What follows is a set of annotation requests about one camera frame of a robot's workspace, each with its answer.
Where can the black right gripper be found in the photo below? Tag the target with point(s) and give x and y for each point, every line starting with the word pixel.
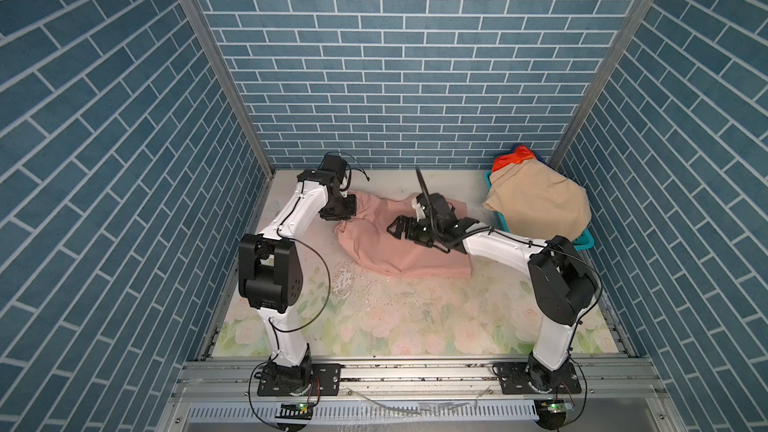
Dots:
pixel 410 233

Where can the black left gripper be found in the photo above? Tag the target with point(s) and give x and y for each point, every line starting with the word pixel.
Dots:
pixel 350 209

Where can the pink shorts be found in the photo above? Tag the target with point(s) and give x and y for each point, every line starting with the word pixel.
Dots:
pixel 366 240

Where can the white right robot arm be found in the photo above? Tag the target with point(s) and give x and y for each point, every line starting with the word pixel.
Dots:
pixel 565 287

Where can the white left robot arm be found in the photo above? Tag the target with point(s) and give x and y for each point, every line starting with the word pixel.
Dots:
pixel 270 275

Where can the beige shorts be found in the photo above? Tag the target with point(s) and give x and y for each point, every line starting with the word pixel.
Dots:
pixel 537 202

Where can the red shorts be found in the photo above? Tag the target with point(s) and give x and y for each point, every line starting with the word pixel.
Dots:
pixel 517 156

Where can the teal plastic laundry basket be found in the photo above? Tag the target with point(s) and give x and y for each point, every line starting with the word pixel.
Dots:
pixel 584 241

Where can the left controller board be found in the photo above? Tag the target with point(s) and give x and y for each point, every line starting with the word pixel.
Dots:
pixel 293 417

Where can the controller board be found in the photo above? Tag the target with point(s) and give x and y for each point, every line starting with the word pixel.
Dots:
pixel 552 414
pixel 293 417

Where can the right controller board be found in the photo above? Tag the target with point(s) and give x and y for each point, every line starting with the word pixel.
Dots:
pixel 552 414

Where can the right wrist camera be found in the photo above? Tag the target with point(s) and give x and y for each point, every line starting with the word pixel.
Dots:
pixel 435 207

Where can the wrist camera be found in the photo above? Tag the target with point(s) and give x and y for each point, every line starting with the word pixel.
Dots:
pixel 333 163
pixel 435 207

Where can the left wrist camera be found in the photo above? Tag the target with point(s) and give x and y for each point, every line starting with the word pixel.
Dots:
pixel 333 163

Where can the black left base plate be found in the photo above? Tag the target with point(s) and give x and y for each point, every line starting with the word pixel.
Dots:
pixel 317 379

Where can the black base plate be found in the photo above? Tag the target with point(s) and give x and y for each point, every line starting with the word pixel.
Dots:
pixel 317 379
pixel 520 378

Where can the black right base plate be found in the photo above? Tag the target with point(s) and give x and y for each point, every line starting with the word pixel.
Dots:
pixel 520 378

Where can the aluminium left corner post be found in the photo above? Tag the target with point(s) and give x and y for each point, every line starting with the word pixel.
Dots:
pixel 207 41

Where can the aluminium corner post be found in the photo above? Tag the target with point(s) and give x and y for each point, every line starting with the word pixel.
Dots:
pixel 207 41
pixel 618 46

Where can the aluminium front rail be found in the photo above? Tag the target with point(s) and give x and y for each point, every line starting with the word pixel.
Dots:
pixel 618 394

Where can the aluminium right corner post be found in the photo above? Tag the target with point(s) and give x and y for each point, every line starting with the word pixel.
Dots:
pixel 618 46

